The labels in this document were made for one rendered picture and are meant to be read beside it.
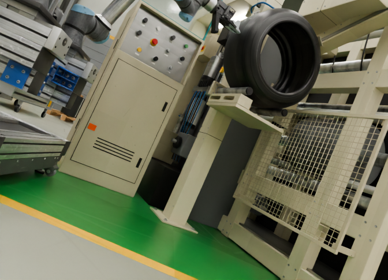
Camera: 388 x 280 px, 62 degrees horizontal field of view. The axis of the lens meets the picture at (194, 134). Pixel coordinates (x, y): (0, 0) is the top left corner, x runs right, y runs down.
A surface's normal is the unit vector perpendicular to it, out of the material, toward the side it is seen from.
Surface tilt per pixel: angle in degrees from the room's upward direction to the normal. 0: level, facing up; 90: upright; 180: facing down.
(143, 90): 90
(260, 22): 77
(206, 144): 90
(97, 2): 90
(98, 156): 90
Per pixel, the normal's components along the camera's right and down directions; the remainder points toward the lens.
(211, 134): 0.41, 0.11
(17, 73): 0.07, -0.04
